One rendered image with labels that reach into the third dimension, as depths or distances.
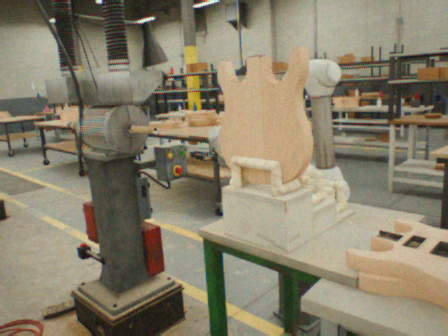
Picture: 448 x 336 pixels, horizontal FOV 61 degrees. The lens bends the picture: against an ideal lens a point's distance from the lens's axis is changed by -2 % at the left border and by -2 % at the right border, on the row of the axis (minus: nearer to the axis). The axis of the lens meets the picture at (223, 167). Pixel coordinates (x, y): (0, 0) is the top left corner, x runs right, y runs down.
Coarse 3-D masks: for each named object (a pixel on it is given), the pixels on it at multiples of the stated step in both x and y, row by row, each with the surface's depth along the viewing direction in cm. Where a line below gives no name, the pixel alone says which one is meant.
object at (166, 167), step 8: (168, 144) 224; (176, 144) 222; (184, 144) 224; (160, 152) 216; (168, 152) 215; (176, 152) 220; (184, 152) 224; (160, 160) 218; (168, 160) 216; (176, 160) 220; (184, 160) 225; (160, 168) 219; (168, 168) 217; (176, 168) 221; (184, 168) 225; (152, 176) 227; (160, 176) 221; (168, 176) 217; (176, 176) 222; (184, 176) 227; (160, 184) 225; (168, 184) 224
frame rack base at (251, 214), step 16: (224, 192) 131; (240, 192) 125; (256, 192) 123; (288, 192) 121; (304, 192) 120; (224, 208) 132; (240, 208) 127; (256, 208) 122; (272, 208) 117; (288, 208) 114; (304, 208) 121; (224, 224) 134; (240, 224) 128; (256, 224) 123; (272, 224) 118; (288, 224) 115; (304, 224) 122; (256, 240) 124; (272, 240) 119; (288, 240) 116; (304, 240) 123
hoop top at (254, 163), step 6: (234, 156) 127; (234, 162) 126; (240, 162) 124; (246, 162) 122; (252, 162) 121; (258, 162) 119; (264, 162) 117; (270, 162) 116; (276, 162) 115; (258, 168) 120; (264, 168) 118; (270, 168) 116
